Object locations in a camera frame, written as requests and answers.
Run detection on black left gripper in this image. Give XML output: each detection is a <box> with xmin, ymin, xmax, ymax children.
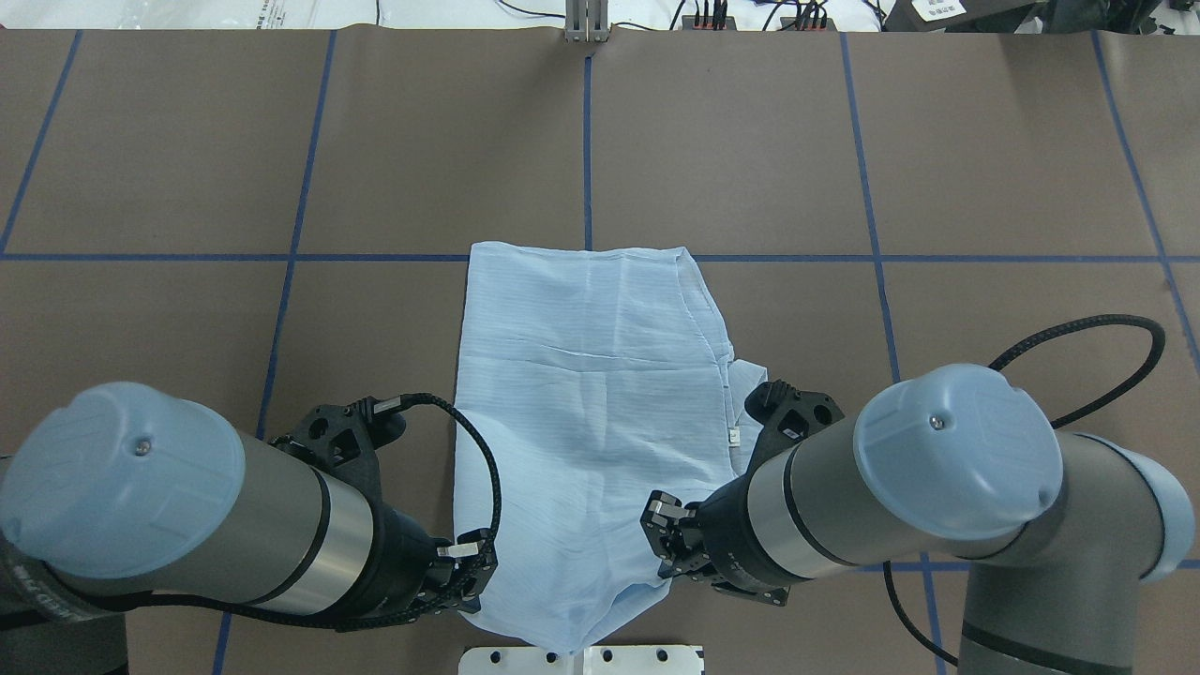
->
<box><xmin>270</xmin><ymin>394</ymin><xmax>499</xmax><ymax>631</ymax></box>

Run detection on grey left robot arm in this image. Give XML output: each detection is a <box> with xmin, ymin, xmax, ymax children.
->
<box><xmin>2</xmin><ymin>382</ymin><xmax>502</xmax><ymax>674</ymax></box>

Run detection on lower orange black adapter box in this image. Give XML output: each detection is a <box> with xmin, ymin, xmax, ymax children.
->
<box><xmin>764</xmin><ymin>1</ymin><xmax>836</xmax><ymax>32</ymax></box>

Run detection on light blue striped button shirt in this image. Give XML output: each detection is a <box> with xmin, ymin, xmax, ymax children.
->
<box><xmin>454</xmin><ymin>241</ymin><xmax>767</xmax><ymax>653</ymax></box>

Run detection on orange black adapter box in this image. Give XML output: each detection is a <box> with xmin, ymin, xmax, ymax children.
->
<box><xmin>764</xmin><ymin>1</ymin><xmax>836</xmax><ymax>32</ymax></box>
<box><xmin>673</xmin><ymin>1</ymin><xmax>736</xmax><ymax>32</ymax></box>

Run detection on aluminium frame post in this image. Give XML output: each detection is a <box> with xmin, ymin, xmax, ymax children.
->
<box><xmin>564</xmin><ymin>0</ymin><xmax>611</xmax><ymax>43</ymax></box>

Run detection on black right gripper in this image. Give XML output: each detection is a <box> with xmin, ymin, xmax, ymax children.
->
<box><xmin>641</xmin><ymin>380</ymin><xmax>845</xmax><ymax>607</ymax></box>

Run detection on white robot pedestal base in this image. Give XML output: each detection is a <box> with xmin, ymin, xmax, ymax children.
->
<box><xmin>457</xmin><ymin>644</ymin><xmax>706</xmax><ymax>674</ymax></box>

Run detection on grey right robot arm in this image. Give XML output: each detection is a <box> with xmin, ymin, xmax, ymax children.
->
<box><xmin>641</xmin><ymin>364</ymin><xmax>1196</xmax><ymax>674</ymax></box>

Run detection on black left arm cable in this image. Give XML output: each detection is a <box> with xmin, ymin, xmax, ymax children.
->
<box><xmin>94</xmin><ymin>392</ymin><xmax>503</xmax><ymax>631</ymax></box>

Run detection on upper orange black adapter box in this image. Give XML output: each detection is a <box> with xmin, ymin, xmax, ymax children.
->
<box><xmin>673</xmin><ymin>1</ymin><xmax>736</xmax><ymax>32</ymax></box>

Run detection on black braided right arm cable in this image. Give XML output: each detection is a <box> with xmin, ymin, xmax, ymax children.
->
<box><xmin>881</xmin><ymin>313</ymin><xmax>1166</xmax><ymax>668</ymax></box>

